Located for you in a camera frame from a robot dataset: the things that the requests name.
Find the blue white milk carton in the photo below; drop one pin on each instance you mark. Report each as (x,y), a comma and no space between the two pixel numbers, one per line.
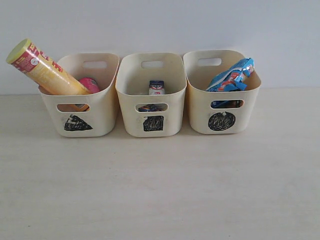
(156,87)

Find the blue noodle packet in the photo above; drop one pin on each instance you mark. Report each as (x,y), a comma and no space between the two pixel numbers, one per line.
(237,78)

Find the pink chips can yellow lid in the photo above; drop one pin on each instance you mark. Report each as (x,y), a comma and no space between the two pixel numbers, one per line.
(92,86)

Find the yellow Lay's chips can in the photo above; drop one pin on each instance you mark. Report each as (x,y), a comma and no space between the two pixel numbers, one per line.
(47,73)

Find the cream bin with circle mark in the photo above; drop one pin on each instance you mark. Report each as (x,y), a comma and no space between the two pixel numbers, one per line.
(214,113)

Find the cream bin with triangle mark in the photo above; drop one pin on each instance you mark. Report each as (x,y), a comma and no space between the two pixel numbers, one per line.
(93,115)

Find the cream bin with square mark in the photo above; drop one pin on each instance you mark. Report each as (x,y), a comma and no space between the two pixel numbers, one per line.
(132,86)

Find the purple juice box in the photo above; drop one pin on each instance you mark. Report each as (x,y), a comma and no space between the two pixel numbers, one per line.
(151,108)

